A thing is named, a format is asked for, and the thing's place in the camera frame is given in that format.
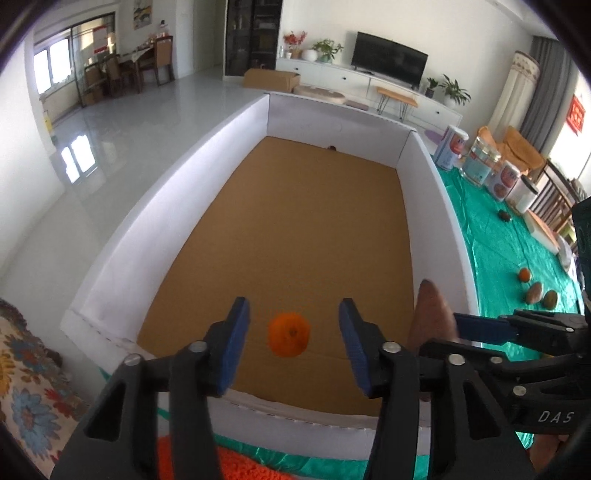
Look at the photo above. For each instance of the sweet potato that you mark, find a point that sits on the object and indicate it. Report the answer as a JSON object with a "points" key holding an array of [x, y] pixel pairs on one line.
{"points": [[534, 294], [433, 318]]}

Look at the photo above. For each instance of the floral cushion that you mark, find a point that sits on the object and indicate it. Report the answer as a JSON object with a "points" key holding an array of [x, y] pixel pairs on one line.
{"points": [[39, 408]]}

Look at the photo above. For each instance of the white flat box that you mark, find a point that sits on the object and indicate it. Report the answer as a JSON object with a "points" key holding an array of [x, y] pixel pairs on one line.
{"points": [[541, 232]]}

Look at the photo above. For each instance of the small wooden side table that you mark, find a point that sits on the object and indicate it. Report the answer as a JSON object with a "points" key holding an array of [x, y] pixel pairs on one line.
{"points": [[405, 102]]}

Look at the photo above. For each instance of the tall black cabinet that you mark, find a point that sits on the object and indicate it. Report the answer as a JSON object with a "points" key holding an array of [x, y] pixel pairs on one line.
{"points": [[251, 38]]}

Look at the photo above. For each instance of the glass jar teal label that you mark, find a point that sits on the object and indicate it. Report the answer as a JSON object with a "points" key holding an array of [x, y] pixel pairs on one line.
{"points": [[479, 162]]}

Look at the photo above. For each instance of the small orange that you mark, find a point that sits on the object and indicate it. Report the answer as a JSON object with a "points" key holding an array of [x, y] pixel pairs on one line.
{"points": [[524, 275], [288, 335]]}

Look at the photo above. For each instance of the dining table with chairs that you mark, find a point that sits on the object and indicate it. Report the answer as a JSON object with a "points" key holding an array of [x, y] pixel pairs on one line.
{"points": [[114, 70]]}

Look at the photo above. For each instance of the potted green plant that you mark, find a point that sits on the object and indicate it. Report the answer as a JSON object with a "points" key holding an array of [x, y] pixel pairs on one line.
{"points": [[454, 94]]}

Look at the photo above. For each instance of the orange lounge chair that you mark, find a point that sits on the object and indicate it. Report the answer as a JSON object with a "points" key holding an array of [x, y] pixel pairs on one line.
{"points": [[515, 149]]}

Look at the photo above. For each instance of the white cardboard box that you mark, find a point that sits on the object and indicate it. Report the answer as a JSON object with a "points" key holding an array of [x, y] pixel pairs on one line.
{"points": [[294, 204]]}

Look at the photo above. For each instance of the covered standing air conditioner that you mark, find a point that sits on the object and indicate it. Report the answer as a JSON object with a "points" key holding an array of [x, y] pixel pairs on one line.
{"points": [[516, 96]]}

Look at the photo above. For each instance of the grey curtain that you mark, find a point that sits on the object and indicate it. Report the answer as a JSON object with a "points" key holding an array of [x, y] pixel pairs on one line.
{"points": [[547, 110]]}

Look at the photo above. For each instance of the green-brown round fruit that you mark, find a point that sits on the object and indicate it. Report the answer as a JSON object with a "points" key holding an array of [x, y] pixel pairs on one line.
{"points": [[550, 300]]}

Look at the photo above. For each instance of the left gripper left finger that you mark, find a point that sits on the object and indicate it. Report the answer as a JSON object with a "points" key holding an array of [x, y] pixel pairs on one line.
{"points": [[117, 437]]}

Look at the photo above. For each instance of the brown cardboard box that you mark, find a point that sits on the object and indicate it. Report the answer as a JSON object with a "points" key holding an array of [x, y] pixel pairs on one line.
{"points": [[271, 80]]}

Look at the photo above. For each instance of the red flower vase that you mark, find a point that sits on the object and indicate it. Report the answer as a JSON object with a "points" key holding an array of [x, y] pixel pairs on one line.
{"points": [[292, 43]]}

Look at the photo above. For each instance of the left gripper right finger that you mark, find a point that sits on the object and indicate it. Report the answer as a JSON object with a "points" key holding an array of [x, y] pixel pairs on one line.
{"points": [[470, 436]]}

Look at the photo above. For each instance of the white plastic snack bag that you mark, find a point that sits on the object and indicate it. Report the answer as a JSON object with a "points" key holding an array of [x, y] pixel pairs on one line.
{"points": [[565, 255]]}

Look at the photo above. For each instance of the black television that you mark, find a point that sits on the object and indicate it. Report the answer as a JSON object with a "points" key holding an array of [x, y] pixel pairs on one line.
{"points": [[392, 59]]}

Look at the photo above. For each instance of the wooden crib rail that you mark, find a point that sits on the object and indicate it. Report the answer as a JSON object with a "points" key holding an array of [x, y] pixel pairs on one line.
{"points": [[556, 198]]}

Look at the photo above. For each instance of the green satin tablecloth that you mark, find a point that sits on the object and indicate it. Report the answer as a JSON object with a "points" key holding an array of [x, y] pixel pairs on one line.
{"points": [[497, 250]]}

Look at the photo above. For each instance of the small dark fruit by cans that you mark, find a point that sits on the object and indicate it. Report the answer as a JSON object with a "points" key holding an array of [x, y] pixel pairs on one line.
{"points": [[504, 216]]}

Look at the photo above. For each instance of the right red-labelled tin can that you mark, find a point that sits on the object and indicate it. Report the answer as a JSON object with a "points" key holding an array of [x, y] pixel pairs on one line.
{"points": [[502, 180]]}

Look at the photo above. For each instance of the black-lidded clear canister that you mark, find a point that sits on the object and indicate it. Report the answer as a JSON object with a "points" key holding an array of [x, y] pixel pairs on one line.
{"points": [[522, 196]]}

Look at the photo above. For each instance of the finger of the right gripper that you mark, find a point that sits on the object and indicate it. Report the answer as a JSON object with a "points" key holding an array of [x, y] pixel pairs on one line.
{"points": [[480, 358], [496, 331]]}

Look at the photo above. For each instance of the red wall hanging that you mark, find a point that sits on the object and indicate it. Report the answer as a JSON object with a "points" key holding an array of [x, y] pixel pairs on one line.
{"points": [[575, 115]]}

